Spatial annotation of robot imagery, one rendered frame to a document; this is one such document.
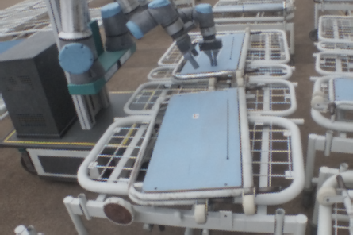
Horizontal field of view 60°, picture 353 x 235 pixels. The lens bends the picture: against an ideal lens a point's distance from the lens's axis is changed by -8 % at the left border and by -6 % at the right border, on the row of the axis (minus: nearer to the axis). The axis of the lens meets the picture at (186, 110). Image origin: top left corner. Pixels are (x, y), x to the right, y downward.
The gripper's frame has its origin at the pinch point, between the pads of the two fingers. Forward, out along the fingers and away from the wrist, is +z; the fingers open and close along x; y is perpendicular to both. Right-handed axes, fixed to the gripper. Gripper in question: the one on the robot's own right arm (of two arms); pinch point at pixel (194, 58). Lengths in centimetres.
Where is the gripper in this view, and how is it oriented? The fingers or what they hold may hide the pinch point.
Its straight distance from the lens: 161.7
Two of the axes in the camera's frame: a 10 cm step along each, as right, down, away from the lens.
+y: -8.6, 4.1, 3.0
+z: 5.1, 7.0, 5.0
